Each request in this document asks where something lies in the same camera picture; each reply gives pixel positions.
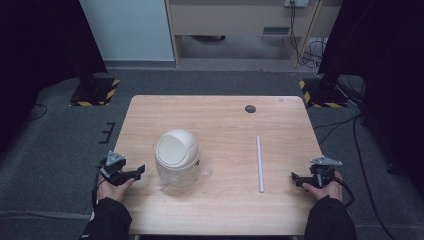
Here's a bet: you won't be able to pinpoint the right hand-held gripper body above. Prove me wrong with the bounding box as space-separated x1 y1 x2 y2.
308 156 344 189

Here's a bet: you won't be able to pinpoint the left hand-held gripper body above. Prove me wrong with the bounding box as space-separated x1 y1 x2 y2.
99 150 134 187

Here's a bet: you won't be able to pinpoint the white swing-lid trash can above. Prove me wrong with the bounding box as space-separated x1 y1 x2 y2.
154 128 201 188

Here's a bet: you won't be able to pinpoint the white paper tube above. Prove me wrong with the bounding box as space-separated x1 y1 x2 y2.
255 135 266 194

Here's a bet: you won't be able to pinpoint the person's right hand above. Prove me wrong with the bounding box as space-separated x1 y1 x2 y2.
302 171 344 202

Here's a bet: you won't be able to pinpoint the person's left hand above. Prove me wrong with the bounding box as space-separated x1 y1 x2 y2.
96 172 136 203

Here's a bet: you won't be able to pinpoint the clear plastic bag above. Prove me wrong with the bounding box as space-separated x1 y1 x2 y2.
155 159 214 193

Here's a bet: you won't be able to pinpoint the black stand base hazard stripes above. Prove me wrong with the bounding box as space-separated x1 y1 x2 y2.
298 77 349 109
68 77 121 107

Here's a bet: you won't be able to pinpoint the white panel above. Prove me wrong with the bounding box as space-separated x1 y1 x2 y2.
79 0 176 62

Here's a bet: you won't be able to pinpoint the dark curtain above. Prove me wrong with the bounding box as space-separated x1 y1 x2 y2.
0 0 109 151
317 0 424 196

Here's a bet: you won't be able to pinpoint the light wooden desk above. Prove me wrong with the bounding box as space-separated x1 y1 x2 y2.
165 0 344 69

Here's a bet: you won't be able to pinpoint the grey power strip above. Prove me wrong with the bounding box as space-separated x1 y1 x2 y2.
283 0 310 8

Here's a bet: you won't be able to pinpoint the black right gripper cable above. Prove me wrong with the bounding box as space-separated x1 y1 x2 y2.
333 175 356 208

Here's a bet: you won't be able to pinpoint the long black floor cable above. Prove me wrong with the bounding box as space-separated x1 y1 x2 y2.
312 113 398 240

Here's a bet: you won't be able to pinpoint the black cable bundle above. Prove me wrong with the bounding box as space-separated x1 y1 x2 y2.
289 1 329 78

